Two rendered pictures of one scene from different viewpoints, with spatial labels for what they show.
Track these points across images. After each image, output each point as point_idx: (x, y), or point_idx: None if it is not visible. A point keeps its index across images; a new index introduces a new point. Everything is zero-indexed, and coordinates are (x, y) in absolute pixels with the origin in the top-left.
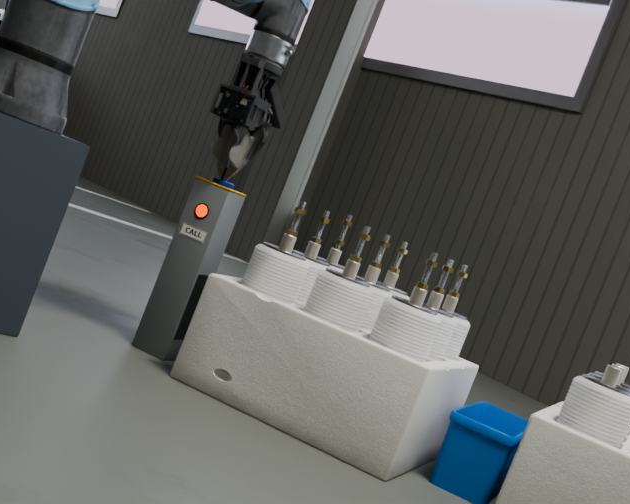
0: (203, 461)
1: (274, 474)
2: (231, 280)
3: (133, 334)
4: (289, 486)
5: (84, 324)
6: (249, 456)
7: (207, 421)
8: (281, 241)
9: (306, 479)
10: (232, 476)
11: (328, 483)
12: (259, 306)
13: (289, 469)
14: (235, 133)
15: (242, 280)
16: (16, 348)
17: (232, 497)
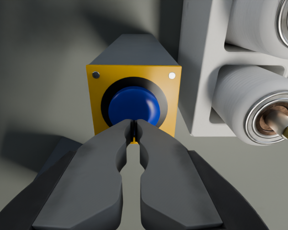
0: (234, 185)
1: (259, 164)
2: (211, 128)
3: (96, 21)
4: (266, 168)
5: (83, 69)
6: (246, 159)
7: (219, 142)
8: (273, 129)
9: (273, 152)
10: (246, 184)
11: (283, 144)
12: None
13: (264, 151)
14: (106, 229)
15: (218, 113)
16: (132, 170)
17: (250, 198)
